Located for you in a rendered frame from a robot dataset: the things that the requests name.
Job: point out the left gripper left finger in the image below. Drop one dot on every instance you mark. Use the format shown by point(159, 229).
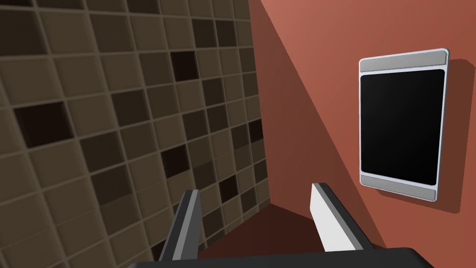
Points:
point(185, 230)

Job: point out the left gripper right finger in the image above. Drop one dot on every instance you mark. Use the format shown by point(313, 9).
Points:
point(334, 223)

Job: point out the black wall screen grey frame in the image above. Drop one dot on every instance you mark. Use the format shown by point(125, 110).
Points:
point(401, 126)

